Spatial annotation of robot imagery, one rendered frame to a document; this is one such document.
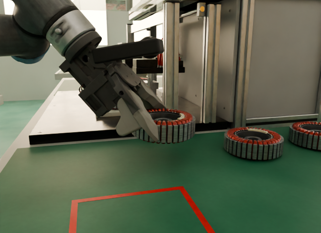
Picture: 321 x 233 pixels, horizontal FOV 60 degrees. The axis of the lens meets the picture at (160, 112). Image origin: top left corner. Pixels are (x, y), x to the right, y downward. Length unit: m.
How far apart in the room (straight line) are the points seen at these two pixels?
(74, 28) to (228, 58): 0.39
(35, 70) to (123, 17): 1.90
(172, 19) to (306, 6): 0.35
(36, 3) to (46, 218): 0.32
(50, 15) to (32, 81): 5.18
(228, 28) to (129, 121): 0.39
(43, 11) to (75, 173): 0.26
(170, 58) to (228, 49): 0.16
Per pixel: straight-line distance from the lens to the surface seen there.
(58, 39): 0.49
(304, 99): 0.84
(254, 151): 0.54
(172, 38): 0.65
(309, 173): 0.53
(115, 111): 0.77
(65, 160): 0.55
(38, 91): 5.67
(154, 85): 1.06
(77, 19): 0.49
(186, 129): 0.45
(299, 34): 0.81
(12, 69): 5.71
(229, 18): 0.73
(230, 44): 0.71
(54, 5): 0.50
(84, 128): 0.67
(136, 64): 0.80
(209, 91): 0.69
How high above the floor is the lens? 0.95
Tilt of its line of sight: 13 degrees down
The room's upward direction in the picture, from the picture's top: straight up
